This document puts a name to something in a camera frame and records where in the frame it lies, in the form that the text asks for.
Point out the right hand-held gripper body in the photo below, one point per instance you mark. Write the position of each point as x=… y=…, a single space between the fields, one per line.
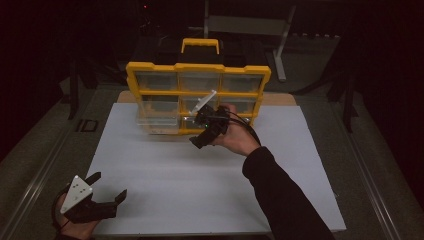
x=215 y=120

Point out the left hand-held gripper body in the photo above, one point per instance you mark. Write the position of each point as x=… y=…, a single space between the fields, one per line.
x=77 y=192

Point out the yellow drawer organizer rack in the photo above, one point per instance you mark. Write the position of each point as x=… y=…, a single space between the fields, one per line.
x=199 y=93

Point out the clear plastic drawer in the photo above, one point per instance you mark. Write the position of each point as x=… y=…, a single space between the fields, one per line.
x=157 y=115

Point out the person's right hand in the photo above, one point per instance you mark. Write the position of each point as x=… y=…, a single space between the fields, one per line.
x=236 y=140

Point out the person's left hand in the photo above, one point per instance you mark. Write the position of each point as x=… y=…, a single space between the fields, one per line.
x=76 y=230

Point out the group of clear rack drawers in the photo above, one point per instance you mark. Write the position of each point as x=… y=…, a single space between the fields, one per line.
x=238 y=83

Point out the white table mat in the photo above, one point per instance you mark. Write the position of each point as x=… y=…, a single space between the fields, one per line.
x=173 y=186

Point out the black stand leg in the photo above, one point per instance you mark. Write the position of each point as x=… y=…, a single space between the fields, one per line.
x=74 y=90
x=348 y=106

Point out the grey metal stand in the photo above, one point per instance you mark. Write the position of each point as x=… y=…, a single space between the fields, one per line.
x=246 y=25

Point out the aluminium frame rail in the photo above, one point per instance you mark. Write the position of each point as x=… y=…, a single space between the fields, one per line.
x=36 y=183
x=370 y=173

